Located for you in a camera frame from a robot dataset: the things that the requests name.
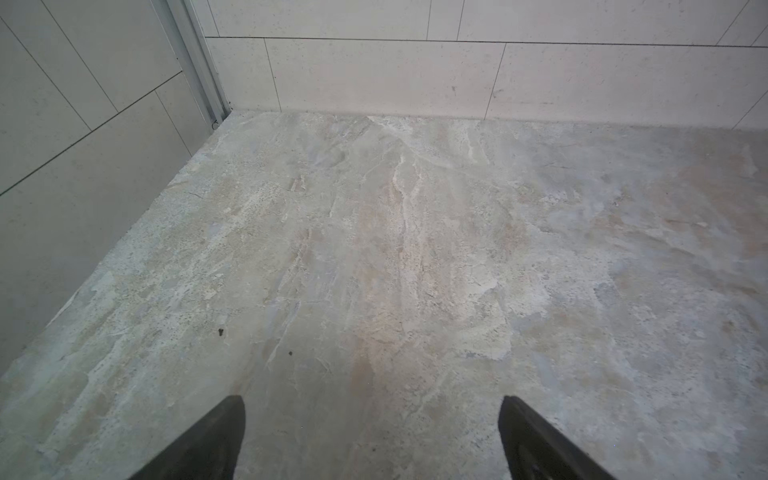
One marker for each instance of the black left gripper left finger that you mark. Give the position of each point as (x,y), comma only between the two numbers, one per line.
(209,449)

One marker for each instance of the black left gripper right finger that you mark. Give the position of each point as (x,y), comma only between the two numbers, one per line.
(535,449)

